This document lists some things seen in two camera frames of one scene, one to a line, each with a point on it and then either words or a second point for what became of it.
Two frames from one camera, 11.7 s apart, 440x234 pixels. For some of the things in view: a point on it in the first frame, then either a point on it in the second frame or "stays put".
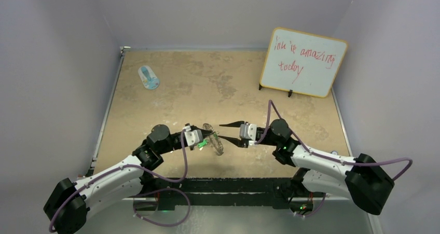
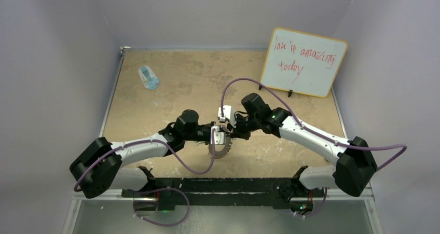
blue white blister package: [149, 81] stays put
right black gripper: [242, 143] to [236, 133]
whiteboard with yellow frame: [301, 62] stays put
